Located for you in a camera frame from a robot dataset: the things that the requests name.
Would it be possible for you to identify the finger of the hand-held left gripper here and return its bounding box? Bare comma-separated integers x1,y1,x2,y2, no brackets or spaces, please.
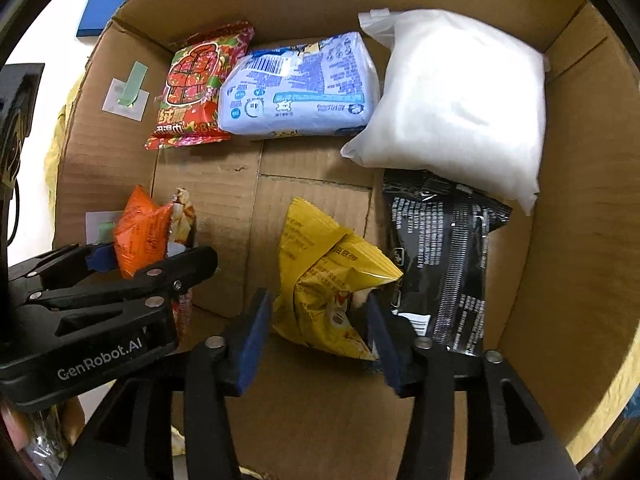
7,242,118,292
10,246,219,346

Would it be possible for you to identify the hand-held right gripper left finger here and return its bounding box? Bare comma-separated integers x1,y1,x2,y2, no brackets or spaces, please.
57,287,273,480

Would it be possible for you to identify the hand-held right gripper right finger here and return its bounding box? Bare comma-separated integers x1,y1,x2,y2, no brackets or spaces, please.
365,292,583,480

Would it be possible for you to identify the orange snack packet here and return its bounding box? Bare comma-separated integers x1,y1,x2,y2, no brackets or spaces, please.
112,185,197,338

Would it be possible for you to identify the yellow snack packet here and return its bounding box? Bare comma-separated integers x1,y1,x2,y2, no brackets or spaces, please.
272,197,405,361

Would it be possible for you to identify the black foil packet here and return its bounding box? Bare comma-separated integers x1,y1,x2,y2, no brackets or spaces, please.
382,170,513,356

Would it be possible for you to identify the cardboard box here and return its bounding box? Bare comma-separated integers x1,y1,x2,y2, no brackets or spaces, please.
52,0,640,466

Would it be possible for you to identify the red patterned wipes packet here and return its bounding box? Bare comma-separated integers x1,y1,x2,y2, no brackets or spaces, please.
145,21,256,151

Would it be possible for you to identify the light blue tissue pack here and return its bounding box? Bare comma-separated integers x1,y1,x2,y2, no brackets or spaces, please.
217,31,381,140

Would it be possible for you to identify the white soft plastic bag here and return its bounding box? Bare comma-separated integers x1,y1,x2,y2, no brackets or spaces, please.
341,8,551,217

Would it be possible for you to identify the yellow tablecloth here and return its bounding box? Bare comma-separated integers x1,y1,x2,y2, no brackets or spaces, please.
42,72,633,480

